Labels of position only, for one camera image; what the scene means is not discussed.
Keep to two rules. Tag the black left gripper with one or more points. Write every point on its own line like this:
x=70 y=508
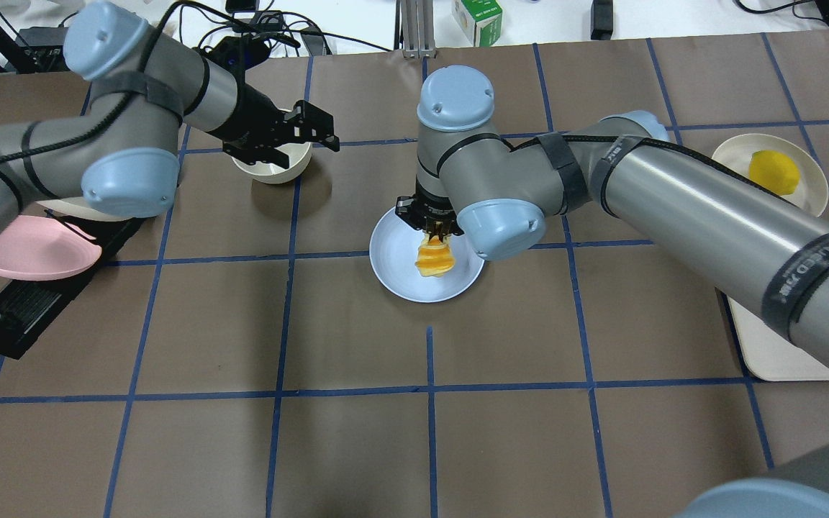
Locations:
x=251 y=122

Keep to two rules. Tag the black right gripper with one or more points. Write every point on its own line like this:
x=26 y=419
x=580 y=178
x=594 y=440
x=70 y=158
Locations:
x=428 y=202

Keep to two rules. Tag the striped yellow bread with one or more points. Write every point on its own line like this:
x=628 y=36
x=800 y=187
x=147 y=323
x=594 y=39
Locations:
x=434 y=261

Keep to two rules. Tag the blue plate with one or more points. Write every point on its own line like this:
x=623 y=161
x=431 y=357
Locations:
x=393 y=253

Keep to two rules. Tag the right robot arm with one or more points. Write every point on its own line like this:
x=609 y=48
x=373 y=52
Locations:
x=757 y=248

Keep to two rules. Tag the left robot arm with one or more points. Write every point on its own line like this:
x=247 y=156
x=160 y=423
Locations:
x=122 y=157

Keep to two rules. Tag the cream plate in rack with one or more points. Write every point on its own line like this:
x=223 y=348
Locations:
x=79 y=208

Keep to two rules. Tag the pink plate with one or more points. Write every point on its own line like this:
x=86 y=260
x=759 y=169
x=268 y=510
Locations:
x=43 y=249

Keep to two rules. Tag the black plate rack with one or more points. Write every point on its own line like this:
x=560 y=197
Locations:
x=27 y=308

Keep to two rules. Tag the white plate with lemon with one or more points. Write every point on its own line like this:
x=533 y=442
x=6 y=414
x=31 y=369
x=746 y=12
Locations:
x=812 y=194

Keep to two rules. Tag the green white box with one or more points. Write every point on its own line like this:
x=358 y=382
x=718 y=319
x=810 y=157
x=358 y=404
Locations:
x=480 y=21

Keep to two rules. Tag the black power adapter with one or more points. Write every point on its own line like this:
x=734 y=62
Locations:
x=45 y=46

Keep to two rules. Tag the yellow lemon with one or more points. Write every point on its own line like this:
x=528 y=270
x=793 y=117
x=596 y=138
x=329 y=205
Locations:
x=775 y=171

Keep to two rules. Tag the white rectangular tray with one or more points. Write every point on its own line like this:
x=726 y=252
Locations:
x=768 y=356

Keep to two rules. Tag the aluminium frame post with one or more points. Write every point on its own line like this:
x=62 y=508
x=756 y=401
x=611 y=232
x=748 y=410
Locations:
x=414 y=33

